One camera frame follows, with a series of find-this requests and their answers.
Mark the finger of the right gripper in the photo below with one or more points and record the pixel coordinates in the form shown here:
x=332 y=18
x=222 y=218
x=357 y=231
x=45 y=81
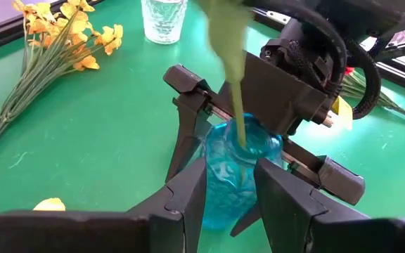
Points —
x=302 y=165
x=190 y=130

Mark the yellow artificial flower bunch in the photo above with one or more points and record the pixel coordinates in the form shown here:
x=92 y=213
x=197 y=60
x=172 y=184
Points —
x=40 y=63

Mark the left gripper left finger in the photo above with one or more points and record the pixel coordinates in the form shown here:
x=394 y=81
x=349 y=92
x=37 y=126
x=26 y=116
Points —
x=83 y=232

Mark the yellow artificial tulip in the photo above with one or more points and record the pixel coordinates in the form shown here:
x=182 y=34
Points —
x=229 y=42
x=49 y=205

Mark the blue glass vase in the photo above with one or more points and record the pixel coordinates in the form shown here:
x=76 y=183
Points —
x=223 y=196

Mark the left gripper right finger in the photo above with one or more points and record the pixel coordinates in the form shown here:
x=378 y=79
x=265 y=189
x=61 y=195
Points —
x=329 y=235

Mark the clear glass vase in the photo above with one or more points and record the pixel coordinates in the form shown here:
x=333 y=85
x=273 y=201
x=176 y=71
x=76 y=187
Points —
x=164 y=24

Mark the green table mat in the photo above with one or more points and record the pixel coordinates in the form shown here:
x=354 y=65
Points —
x=100 y=140

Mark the small yellow tag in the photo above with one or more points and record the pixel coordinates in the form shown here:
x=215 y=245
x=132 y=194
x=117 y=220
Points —
x=342 y=110

